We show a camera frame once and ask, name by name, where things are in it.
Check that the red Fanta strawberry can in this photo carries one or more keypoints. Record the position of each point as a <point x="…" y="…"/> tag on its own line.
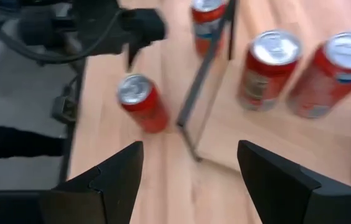
<point x="206" y="18"/>

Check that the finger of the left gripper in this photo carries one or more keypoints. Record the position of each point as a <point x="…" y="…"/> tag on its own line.
<point x="133" y="54"/>
<point x="146" y="25"/>

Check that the red can with blue logo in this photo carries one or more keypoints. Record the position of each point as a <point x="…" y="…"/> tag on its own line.
<point x="328" y="87"/>

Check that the red Coca-Cola can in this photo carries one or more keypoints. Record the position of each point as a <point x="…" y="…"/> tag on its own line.
<point x="146" y="109"/>

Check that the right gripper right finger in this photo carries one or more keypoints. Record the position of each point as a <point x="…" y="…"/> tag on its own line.
<point x="281" y="193"/>

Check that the red can with black label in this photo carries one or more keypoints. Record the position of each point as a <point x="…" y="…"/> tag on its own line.
<point x="269" y="77"/>

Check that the black aluminium table frame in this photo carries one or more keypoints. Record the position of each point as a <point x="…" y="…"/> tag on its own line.
<point x="69" y="149"/>

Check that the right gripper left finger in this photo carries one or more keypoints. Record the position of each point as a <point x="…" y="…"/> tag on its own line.
<point x="113" y="186"/>

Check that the wooden shelf with black frame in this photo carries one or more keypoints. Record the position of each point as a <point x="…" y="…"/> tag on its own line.
<point x="192" y="99"/>

